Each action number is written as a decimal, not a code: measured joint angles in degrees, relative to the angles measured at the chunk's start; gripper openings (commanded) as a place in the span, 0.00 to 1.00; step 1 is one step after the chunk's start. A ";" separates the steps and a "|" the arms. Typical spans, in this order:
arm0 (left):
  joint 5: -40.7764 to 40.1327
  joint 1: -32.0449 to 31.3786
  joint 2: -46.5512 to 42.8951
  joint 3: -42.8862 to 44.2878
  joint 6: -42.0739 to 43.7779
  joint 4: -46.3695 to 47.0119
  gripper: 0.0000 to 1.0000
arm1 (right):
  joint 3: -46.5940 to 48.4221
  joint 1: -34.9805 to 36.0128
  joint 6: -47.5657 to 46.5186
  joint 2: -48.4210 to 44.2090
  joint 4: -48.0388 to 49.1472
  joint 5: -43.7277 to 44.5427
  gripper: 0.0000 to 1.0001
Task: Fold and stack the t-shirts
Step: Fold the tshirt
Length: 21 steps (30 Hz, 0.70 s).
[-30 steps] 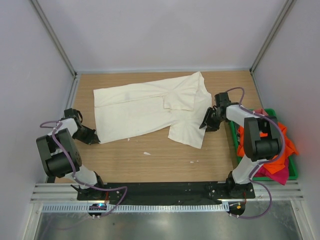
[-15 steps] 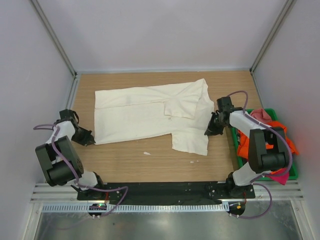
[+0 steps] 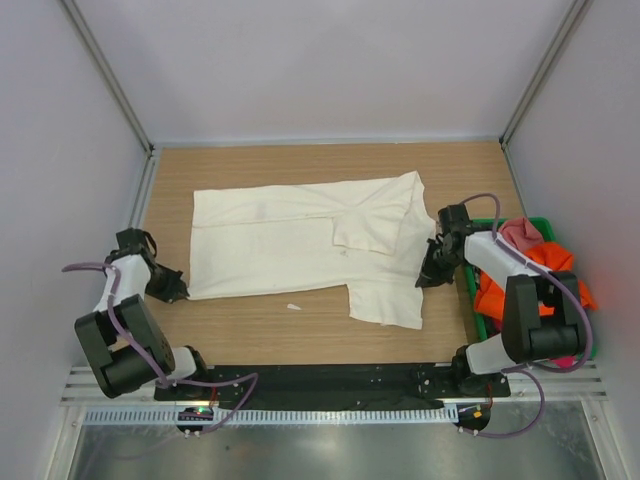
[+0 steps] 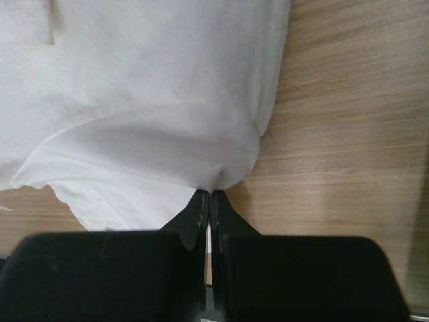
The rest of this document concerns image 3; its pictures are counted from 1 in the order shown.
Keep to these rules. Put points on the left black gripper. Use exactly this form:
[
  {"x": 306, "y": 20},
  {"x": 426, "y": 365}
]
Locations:
[{"x": 175, "y": 289}]

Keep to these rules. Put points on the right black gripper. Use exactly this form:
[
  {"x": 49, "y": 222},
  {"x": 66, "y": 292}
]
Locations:
[{"x": 430, "y": 275}]

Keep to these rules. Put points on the cream white t shirt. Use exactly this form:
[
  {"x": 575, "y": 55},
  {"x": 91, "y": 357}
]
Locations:
[{"x": 368, "y": 235}]

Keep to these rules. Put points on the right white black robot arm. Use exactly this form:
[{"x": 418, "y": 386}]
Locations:
[{"x": 454, "y": 221}]

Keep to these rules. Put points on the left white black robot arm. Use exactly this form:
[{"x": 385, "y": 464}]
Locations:
[{"x": 122, "y": 342}]

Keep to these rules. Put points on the green plastic bin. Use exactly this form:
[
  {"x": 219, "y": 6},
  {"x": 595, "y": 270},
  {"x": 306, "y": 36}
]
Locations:
[{"x": 540, "y": 307}]

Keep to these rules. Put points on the orange t shirt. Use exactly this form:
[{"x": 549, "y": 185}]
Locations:
[{"x": 490, "y": 297}]

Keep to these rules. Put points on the pink t shirt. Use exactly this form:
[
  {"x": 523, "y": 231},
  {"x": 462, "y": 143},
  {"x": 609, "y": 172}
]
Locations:
[{"x": 521, "y": 234}]

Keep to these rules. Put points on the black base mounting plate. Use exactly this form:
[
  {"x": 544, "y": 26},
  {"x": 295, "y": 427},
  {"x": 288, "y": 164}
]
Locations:
[{"x": 329, "y": 385}]

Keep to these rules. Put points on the magenta t shirt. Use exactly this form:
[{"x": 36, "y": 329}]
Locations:
[{"x": 564, "y": 362}]

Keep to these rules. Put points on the white slotted cable duct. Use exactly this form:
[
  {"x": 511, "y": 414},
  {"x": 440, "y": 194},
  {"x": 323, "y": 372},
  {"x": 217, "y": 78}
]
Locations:
[{"x": 201, "y": 417}]

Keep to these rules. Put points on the aluminium front frame rail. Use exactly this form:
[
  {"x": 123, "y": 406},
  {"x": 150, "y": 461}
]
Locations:
[{"x": 585, "y": 384}]

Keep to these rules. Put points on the right aluminium corner post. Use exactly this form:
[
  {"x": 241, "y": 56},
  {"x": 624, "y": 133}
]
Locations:
[{"x": 569, "y": 24}]

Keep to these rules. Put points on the aluminium corner post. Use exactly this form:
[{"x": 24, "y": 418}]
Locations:
[
  {"x": 87, "y": 38},
  {"x": 569, "y": 24}
]

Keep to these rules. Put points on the left aluminium corner post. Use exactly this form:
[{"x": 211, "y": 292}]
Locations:
[{"x": 87, "y": 38}]

